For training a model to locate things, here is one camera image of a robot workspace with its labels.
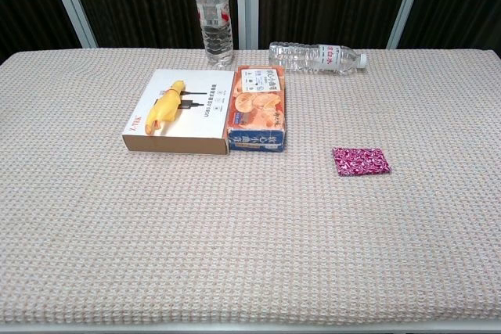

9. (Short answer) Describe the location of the beige waffle-weave tablecloth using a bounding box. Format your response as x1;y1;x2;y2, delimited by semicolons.
0;47;501;327

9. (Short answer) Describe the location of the aluminium partition frame post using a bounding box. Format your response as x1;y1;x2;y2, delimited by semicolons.
386;0;430;50
41;0;98;49
234;0;260;52

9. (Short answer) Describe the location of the clear plastic water bottle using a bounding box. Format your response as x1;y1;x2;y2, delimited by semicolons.
268;41;368;75
194;0;235;70

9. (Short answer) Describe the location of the white cable product box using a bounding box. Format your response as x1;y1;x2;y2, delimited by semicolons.
121;68;236;156

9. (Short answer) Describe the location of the orange snack box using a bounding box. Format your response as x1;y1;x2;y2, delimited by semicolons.
227;64;287;154

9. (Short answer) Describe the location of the red patterned foil packet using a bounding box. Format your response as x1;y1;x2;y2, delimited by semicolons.
332;146;392;178

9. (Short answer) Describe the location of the yellow rubber chicken toy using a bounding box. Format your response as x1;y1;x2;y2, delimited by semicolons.
145;80;186;136

